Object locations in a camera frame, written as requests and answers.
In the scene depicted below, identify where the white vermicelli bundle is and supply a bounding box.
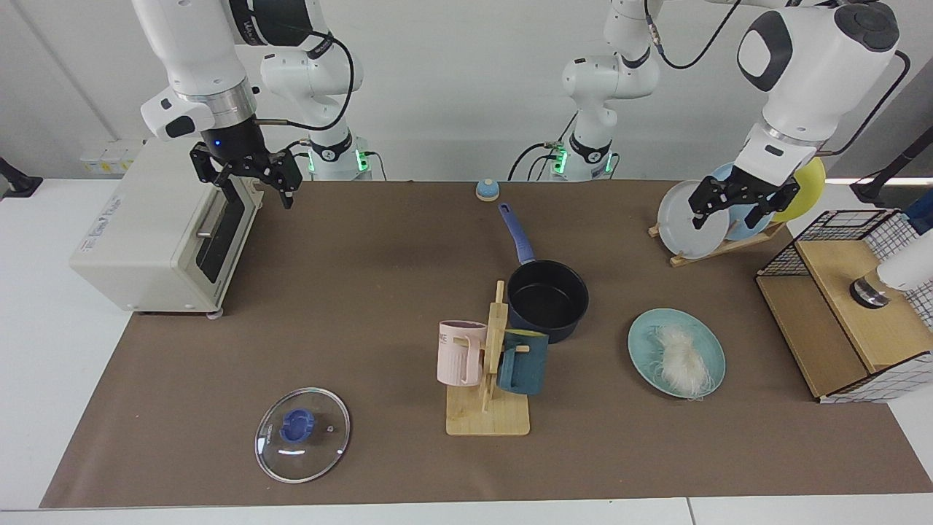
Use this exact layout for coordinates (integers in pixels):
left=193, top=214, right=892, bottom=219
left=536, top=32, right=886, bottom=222
left=649, top=324, right=714, bottom=400

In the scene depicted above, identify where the glass lid with blue knob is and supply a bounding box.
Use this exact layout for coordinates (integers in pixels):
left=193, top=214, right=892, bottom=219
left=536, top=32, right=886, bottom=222
left=254, top=387, right=351, bottom=484

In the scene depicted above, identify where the light blue round plate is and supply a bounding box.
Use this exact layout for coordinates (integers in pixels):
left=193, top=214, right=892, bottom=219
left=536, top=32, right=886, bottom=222
left=711, top=162, right=775, bottom=241

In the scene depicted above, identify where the grey round plate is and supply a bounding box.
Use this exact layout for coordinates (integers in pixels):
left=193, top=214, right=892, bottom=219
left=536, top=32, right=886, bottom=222
left=657, top=180, right=730, bottom=259

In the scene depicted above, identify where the wooden plate rack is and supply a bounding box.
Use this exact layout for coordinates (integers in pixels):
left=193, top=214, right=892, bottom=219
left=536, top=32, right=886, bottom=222
left=649, top=222, right=788, bottom=268

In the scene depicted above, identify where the yellow round plate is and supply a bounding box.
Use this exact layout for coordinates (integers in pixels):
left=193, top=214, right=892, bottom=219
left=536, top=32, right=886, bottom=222
left=771, top=157, right=827, bottom=223

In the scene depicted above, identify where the green round plate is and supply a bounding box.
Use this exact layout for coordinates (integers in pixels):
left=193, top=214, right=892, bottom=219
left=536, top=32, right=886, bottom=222
left=628, top=308, right=727, bottom=399

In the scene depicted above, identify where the pale toaster oven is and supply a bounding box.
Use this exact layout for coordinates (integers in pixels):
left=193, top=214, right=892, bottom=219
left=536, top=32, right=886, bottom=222
left=69, top=139, right=265, bottom=319

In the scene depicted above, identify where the brown table cloth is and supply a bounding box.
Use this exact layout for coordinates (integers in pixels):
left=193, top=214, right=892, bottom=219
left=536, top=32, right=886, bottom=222
left=40, top=180, right=933, bottom=509

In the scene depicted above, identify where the white cylinder with dark base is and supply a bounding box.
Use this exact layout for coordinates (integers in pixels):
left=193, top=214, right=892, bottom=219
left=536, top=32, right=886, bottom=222
left=849, top=232, right=933, bottom=310

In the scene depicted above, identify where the pink cup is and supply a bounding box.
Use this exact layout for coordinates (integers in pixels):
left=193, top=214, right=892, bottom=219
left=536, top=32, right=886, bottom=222
left=437, top=320, right=488, bottom=387

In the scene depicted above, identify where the dark teal cup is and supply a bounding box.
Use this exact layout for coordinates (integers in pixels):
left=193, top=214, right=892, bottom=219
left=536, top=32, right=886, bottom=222
left=496, top=329, right=550, bottom=396

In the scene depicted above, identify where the wooden cup stand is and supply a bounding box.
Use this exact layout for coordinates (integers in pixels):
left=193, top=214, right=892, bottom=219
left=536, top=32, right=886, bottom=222
left=445, top=280, right=531, bottom=437

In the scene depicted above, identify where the white wall socket strip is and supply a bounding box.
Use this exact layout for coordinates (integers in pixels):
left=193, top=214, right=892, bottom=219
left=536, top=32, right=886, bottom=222
left=79, top=149, right=143, bottom=176

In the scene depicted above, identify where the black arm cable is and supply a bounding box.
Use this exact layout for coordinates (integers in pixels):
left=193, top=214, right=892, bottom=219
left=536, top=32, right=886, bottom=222
left=645, top=0, right=912, bottom=158
left=248, top=26, right=365, bottom=158

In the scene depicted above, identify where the wire basket with wooden floor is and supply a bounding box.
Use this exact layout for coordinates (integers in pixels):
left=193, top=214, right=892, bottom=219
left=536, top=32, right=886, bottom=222
left=756, top=209, right=933, bottom=404

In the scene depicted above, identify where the black pot with blue handle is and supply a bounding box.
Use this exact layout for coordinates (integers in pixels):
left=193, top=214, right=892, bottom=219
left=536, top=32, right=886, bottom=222
left=498, top=202, right=590, bottom=344

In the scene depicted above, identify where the black base cable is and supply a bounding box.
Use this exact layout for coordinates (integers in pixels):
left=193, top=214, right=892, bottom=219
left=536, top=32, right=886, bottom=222
left=508, top=109, right=580, bottom=182

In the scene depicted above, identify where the black clamp mount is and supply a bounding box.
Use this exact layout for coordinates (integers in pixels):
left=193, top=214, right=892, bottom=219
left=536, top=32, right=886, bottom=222
left=0, top=157, right=43, bottom=199

